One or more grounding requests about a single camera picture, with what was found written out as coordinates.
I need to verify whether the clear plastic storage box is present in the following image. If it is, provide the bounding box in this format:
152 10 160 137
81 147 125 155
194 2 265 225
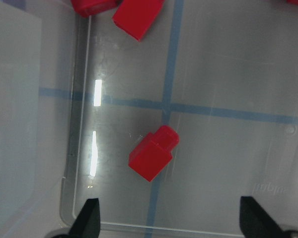
0 0 298 238

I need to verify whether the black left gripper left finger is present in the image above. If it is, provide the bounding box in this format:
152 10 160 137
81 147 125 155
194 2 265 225
68 198 100 238

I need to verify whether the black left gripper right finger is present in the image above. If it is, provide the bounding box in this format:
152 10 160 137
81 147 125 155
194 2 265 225
239 196 291 238

